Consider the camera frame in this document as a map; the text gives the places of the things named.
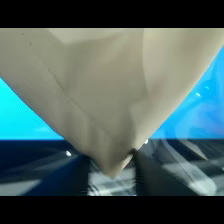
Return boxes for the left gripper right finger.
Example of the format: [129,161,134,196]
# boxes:
[134,149,192,197]

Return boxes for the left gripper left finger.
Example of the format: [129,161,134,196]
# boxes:
[28,155,91,197]

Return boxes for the tan pants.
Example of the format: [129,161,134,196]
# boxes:
[0,28,224,179]

